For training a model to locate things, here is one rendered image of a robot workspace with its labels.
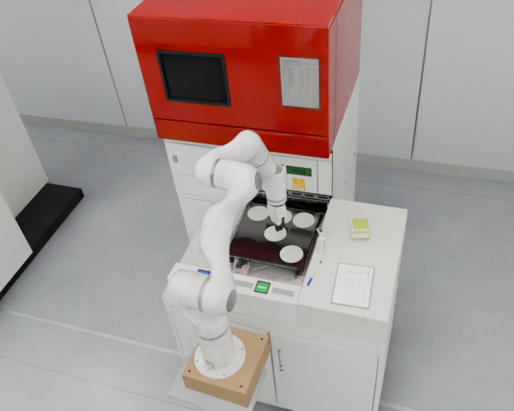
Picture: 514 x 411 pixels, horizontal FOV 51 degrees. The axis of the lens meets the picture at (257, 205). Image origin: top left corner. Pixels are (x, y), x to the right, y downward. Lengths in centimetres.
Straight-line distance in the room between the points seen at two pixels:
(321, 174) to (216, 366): 97
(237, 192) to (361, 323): 75
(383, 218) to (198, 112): 93
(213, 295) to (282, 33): 98
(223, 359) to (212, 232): 50
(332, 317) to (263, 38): 108
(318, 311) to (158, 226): 205
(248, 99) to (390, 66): 171
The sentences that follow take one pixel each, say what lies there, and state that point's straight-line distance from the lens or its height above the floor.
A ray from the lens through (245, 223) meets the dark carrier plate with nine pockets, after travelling 252.
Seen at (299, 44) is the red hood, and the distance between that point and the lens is 206.
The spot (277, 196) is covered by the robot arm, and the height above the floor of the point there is 121.
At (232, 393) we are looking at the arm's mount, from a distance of 201.
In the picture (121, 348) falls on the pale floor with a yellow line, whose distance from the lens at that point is 333.
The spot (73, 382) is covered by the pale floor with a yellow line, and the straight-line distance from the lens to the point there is 331.
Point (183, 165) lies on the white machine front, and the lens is 269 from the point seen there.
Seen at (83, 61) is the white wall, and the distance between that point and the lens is 472.
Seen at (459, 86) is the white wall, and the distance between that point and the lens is 383.
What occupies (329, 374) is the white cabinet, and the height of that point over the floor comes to 51.
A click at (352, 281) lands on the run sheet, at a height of 97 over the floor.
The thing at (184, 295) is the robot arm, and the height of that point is 131.
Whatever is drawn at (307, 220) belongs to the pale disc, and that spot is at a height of 90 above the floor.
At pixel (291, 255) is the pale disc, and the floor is 90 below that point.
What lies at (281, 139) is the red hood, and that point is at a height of 130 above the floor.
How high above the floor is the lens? 265
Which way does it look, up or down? 42 degrees down
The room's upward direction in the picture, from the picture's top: 7 degrees counter-clockwise
